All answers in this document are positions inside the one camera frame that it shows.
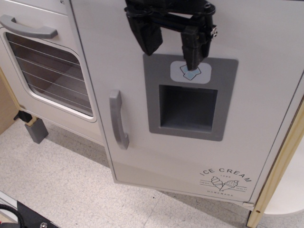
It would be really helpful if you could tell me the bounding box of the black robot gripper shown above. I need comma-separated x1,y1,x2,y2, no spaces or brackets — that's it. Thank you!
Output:
125,0,218,71

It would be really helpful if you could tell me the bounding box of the white toy fridge door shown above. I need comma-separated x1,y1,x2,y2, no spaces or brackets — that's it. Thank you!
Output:
70,0,304,206

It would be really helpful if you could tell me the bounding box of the white toy oven door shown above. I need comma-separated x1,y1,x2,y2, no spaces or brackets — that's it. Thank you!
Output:
0,0,103,144

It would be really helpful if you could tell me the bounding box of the grey kitchen leg block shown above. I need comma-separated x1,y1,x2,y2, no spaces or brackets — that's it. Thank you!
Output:
25,119,48,144

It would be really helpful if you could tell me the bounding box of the grey fridge door handle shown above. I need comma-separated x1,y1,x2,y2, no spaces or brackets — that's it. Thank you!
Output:
109,90,129,150

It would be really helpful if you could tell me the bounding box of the grey oven door handle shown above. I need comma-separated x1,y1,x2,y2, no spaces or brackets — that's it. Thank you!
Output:
0,15,58,39

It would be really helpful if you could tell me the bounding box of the black clamp bracket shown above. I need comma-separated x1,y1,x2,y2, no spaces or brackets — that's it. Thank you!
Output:
13,110,32,123

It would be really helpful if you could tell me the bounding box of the light wooden frame post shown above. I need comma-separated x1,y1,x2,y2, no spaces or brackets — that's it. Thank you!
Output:
247,100,304,228

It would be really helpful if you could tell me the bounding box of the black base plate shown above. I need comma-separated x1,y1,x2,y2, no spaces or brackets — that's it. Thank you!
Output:
17,201,58,228

